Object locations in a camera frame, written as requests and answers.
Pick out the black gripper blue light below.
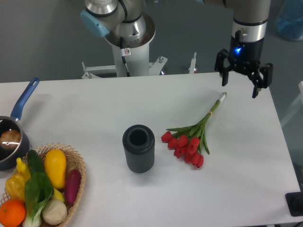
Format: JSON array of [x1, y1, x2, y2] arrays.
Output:
[[214, 30, 273, 98]]

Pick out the red tulip bouquet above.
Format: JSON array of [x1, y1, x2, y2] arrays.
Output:
[[160, 92, 227, 169]]

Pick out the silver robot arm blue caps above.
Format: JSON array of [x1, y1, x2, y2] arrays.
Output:
[[80, 0, 273, 97]]

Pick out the blue translucent container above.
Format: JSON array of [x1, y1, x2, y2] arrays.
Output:
[[274, 0, 303, 41]]

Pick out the dark grey ribbed vase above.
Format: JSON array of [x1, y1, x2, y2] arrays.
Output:
[[122, 124, 155, 174]]

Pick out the black device at table edge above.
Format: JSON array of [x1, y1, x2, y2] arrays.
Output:
[[285, 192, 303, 217]]

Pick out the purple eggplant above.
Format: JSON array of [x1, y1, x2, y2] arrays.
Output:
[[64, 169, 81, 205]]

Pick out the yellow squash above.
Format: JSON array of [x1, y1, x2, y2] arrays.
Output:
[[44, 149, 67, 190]]

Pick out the dark green cucumber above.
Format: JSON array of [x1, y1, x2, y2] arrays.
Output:
[[27, 149, 45, 175]]

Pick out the green bok choy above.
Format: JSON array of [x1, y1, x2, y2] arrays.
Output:
[[22, 172, 55, 227]]

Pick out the bread roll in pan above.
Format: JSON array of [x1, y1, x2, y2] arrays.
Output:
[[0, 130, 21, 149]]

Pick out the yellow bell pepper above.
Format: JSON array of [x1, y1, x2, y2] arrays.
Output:
[[5, 174, 26, 202]]

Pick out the orange fruit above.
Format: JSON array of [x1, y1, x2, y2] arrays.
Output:
[[0, 200, 26, 227]]

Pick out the white frame at right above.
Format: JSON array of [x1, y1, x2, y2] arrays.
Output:
[[280, 81, 303, 127]]

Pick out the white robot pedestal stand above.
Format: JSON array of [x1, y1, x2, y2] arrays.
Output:
[[81, 11, 198, 79]]

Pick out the black cable on pedestal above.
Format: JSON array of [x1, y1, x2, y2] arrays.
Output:
[[119, 37, 131, 77]]

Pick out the blue handled saucepan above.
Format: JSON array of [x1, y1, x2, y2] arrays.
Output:
[[0, 78, 40, 171]]

